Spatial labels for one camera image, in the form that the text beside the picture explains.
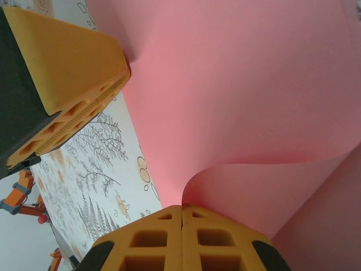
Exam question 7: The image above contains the pink paper sheet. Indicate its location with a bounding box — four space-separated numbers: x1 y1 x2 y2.
84 0 361 271

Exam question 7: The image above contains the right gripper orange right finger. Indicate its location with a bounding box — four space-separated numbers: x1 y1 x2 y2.
182 204 293 271

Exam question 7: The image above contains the floral fern print tablecloth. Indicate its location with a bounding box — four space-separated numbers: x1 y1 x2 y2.
0 0 164 263

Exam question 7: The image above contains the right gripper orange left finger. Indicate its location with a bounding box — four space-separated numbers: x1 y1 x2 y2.
74 205 183 271

